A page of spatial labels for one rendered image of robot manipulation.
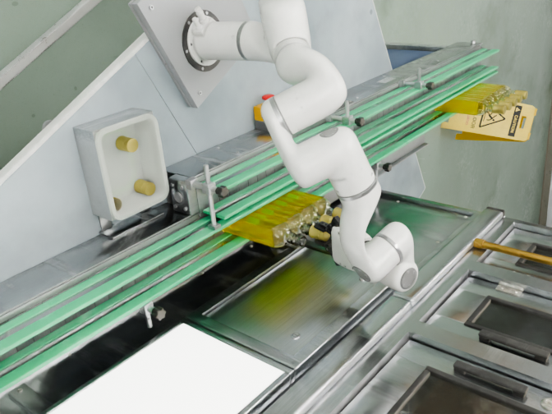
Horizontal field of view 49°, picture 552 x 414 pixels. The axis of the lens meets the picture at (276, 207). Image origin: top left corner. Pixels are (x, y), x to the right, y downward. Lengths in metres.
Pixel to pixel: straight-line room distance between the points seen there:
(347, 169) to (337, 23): 1.08
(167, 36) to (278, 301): 0.70
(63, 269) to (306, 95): 0.66
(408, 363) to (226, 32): 0.88
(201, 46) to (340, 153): 0.59
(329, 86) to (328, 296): 0.57
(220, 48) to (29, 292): 0.72
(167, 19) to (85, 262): 0.62
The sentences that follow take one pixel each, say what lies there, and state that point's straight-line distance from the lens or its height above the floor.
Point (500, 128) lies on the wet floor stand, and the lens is 4.77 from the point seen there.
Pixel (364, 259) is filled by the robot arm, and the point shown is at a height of 1.40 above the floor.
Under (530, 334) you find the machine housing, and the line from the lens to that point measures 1.51.
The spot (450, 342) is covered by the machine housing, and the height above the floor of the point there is 1.52.
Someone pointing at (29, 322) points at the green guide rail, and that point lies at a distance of 1.32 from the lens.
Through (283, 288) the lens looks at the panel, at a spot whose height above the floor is 1.10.
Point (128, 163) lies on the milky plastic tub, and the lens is 1.54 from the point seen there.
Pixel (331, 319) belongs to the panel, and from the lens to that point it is 1.44.
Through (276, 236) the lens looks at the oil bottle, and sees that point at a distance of 1.51.
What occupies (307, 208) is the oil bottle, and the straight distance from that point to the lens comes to 1.60.
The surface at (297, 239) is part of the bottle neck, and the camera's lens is 1.49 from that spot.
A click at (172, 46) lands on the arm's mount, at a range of 1.58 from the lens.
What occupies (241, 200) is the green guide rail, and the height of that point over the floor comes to 0.93.
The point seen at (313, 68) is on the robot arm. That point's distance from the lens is 1.20.
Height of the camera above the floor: 1.98
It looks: 37 degrees down
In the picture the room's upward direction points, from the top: 105 degrees clockwise
